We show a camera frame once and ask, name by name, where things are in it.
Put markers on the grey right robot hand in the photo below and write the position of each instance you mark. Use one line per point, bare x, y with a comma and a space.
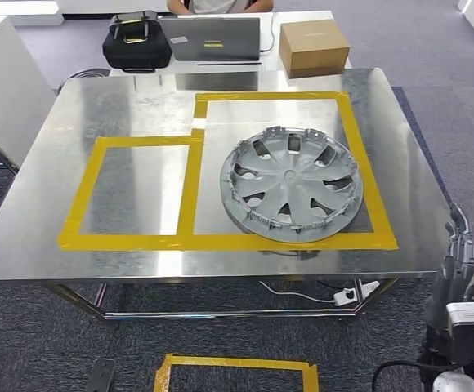
459, 270

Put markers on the grey plastic wheel hubcap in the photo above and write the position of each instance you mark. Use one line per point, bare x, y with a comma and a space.
294, 189

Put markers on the steel workbench table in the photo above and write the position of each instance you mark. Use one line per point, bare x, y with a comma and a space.
36, 216

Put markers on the white power strip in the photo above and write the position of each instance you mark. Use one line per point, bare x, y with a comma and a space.
349, 296

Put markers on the brown cardboard box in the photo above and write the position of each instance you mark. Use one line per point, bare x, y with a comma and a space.
314, 48

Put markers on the yellow floor tape square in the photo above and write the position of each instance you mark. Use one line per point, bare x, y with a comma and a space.
237, 361

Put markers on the grey laptop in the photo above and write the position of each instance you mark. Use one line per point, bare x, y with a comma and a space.
212, 40

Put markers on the person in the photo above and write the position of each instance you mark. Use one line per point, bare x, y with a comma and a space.
221, 5

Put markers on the black carry bag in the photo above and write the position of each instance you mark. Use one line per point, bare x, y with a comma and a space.
135, 48

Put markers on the white panel desk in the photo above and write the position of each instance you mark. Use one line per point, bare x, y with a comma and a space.
8, 92

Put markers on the white low platform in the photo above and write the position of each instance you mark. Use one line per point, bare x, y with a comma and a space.
16, 11

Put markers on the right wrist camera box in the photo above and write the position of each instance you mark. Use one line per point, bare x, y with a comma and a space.
471, 333

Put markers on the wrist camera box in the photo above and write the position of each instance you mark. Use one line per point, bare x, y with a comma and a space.
100, 376
471, 333

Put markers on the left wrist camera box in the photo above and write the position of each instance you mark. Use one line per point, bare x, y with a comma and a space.
100, 376

